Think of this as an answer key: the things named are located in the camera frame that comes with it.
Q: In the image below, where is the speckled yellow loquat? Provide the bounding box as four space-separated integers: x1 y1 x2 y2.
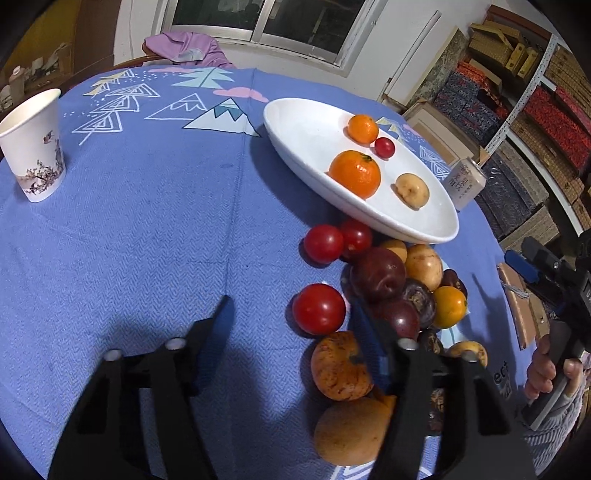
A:
310 331 375 401

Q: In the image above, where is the small dark red plum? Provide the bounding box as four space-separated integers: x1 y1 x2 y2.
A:
374 299 421 342

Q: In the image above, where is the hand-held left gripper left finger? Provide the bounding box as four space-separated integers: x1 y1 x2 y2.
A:
48 295 232 480

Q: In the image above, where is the small yellow loquat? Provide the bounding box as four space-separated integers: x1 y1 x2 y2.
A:
394 173 430 211
379 239 408 264
405 244 444 292
445 340 489 368

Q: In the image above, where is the large mandarin orange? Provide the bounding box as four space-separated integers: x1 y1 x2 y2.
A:
329 150 382 200

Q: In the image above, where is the dark brown water chestnut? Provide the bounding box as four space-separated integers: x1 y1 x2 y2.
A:
401 279 437 329
418 329 445 356
427 388 446 437
441 269 468 298

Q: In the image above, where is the white oval plate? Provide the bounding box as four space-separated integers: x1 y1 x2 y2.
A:
263 98 460 244

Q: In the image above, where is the marble pattern box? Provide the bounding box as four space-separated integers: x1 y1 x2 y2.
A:
406 28 469 109

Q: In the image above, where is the person's right hand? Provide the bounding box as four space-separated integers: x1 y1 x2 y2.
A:
524 333 587 402

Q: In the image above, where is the orange yellow tomato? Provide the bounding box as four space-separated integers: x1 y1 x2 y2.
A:
431 286 468 329

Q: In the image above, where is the shelf of patterned boxes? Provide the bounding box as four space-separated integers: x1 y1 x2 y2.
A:
422 4 591 259

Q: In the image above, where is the wooden chair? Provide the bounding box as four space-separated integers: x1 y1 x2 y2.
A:
115 54 160 70

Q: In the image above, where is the brown wooden cabinet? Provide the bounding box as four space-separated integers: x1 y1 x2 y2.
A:
7 0 121 93

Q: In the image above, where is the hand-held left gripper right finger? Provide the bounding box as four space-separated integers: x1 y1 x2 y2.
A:
353 298 536 480

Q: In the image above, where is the cardboard box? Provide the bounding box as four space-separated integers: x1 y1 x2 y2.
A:
406 102 490 171

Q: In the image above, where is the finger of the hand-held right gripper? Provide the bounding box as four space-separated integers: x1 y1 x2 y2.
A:
505 251 561 315
522 237 566 282

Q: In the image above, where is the small mandarin orange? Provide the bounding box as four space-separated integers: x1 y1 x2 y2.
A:
346 114 379 144

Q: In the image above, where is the large yellow pepino melon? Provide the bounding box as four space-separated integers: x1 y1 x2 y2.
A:
313 394 398 467

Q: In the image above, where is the flat brown box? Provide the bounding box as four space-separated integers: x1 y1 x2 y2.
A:
498 262 550 350

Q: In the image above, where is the large dark red plum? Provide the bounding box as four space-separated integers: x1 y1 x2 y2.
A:
350 248 407 303

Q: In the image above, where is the purple garment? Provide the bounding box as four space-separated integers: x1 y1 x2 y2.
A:
142 31 237 70

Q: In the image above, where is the white printed paper cup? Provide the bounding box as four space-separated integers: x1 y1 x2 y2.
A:
0 89 66 203

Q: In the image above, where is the window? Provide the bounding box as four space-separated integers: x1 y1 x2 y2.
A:
154 0 389 65

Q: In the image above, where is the white metal shelf rack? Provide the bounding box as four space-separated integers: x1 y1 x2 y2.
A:
480 28 591 241

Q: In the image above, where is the person's right forearm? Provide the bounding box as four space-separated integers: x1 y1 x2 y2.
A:
517 369 591 476

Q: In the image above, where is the blue printed tablecloth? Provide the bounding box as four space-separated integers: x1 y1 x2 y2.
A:
0 67 561 480

